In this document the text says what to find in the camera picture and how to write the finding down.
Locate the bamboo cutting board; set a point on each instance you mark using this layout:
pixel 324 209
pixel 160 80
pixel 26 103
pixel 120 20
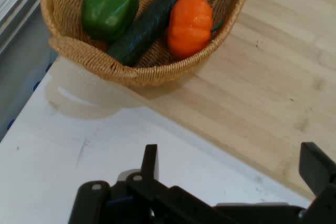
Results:
pixel 262 77

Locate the dark green cucumber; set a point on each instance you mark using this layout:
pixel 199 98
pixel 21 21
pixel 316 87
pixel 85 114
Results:
pixel 147 27

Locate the aluminium wall rail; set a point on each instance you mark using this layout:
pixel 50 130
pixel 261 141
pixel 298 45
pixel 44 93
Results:
pixel 13 3

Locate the woven wicker basket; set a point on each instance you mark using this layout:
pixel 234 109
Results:
pixel 157 73

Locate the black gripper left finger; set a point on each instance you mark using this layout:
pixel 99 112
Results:
pixel 147 195

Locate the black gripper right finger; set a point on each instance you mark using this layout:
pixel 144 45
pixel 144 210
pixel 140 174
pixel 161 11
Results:
pixel 320 176

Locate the orange-red tomato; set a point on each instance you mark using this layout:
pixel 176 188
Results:
pixel 189 24

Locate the green bell pepper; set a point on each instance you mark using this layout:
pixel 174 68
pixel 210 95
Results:
pixel 107 9

